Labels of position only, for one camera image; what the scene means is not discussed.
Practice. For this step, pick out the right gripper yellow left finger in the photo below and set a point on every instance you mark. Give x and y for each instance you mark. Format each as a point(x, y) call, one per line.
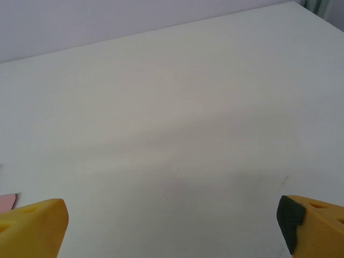
point(32, 231)

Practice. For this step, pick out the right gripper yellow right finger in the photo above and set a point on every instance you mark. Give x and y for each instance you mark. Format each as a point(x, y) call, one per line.
point(322, 233)

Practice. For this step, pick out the pink cloth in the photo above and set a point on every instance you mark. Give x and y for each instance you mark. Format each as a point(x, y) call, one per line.
point(6, 203)

